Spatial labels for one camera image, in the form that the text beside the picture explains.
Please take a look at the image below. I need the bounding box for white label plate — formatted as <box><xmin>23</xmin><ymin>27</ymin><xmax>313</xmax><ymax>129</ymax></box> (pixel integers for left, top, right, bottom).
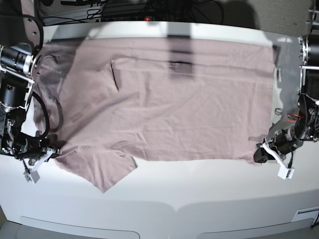
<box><xmin>292</xmin><ymin>207</ymin><xmax>319</xmax><ymax>222</ymax></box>

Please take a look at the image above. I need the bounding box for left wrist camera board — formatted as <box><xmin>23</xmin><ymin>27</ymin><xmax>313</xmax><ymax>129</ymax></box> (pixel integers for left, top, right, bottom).
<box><xmin>277</xmin><ymin>166</ymin><xmax>295</xmax><ymax>180</ymax></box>

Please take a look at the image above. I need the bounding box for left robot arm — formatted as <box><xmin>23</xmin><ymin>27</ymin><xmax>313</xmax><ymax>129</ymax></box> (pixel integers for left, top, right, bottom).
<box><xmin>254</xmin><ymin>0</ymin><xmax>319</xmax><ymax>173</ymax></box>

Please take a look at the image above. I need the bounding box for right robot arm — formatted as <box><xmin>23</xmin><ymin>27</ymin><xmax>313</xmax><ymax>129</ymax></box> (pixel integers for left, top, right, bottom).
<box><xmin>0</xmin><ymin>0</ymin><xmax>59</xmax><ymax>175</ymax></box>

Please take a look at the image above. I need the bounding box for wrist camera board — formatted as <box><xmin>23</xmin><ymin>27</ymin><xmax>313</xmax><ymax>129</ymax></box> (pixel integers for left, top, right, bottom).
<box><xmin>24</xmin><ymin>169</ymin><xmax>40</xmax><ymax>184</ymax></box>
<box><xmin>277</xmin><ymin>166</ymin><xmax>295</xmax><ymax>180</ymax></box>

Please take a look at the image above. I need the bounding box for pink T-shirt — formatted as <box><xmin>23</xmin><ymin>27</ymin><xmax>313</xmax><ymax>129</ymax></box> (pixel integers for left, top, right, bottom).
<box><xmin>34</xmin><ymin>38</ymin><xmax>277</xmax><ymax>192</ymax></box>

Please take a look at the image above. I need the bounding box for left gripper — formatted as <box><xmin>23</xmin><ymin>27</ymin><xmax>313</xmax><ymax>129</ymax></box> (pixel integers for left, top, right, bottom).
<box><xmin>253</xmin><ymin>129</ymin><xmax>298</xmax><ymax>169</ymax></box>

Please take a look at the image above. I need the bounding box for black power strip red light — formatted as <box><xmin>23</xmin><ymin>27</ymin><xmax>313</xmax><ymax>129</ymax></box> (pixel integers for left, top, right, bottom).
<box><xmin>101</xmin><ymin>14</ymin><xmax>169</xmax><ymax>22</ymax></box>

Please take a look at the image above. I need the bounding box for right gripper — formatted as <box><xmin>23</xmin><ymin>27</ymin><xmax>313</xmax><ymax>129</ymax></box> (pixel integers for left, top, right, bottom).
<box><xmin>14</xmin><ymin>135</ymin><xmax>60</xmax><ymax>172</ymax></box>

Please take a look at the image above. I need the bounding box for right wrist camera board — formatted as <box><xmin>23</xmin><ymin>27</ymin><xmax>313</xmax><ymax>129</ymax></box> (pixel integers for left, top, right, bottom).
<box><xmin>24</xmin><ymin>169</ymin><xmax>40</xmax><ymax>184</ymax></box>

